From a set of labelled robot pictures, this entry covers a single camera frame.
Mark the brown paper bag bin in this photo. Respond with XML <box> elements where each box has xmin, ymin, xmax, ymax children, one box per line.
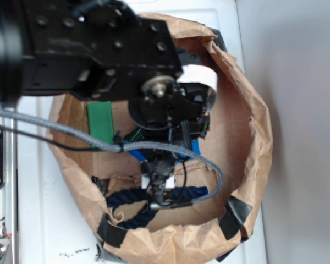
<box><xmin>51</xmin><ymin>13</ymin><xmax>273</xmax><ymax>263</ymax></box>

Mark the grey braided cable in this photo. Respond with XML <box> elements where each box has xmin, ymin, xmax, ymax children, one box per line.
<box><xmin>0</xmin><ymin>106</ymin><xmax>224</xmax><ymax>210</ymax></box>

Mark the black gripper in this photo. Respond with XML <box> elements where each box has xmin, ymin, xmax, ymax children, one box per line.
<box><xmin>128</xmin><ymin>82</ymin><xmax>217</xmax><ymax>143</ymax></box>

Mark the aluminium frame rail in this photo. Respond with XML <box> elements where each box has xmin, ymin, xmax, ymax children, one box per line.
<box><xmin>0</xmin><ymin>117</ymin><xmax>19</xmax><ymax>263</ymax></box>

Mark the green rectangular block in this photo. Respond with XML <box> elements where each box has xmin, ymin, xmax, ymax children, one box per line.
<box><xmin>87</xmin><ymin>101</ymin><xmax>114</xmax><ymax>144</ymax></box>

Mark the dark blue rope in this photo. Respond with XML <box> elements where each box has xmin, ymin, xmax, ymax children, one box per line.
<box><xmin>106</xmin><ymin>185</ymin><xmax>209</xmax><ymax>230</ymax></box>

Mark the orange toy carrot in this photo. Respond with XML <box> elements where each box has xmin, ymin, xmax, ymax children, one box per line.
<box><xmin>124</xmin><ymin>128</ymin><xmax>144</xmax><ymax>143</ymax></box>

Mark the thin black cable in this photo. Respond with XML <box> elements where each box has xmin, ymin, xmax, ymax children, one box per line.
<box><xmin>0</xmin><ymin>123</ymin><xmax>189</xmax><ymax>207</ymax></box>

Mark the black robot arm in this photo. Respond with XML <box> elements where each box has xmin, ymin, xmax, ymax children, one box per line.
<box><xmin>0</xmin><ymin>1</ymin><xmax>215</xmax><ymax>140</ymax></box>

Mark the blue sponge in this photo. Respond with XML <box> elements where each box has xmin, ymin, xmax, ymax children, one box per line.
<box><xmin>128</xmin><ymin>140</ymin><xmax>201</xmax><ymax>164</ymax></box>

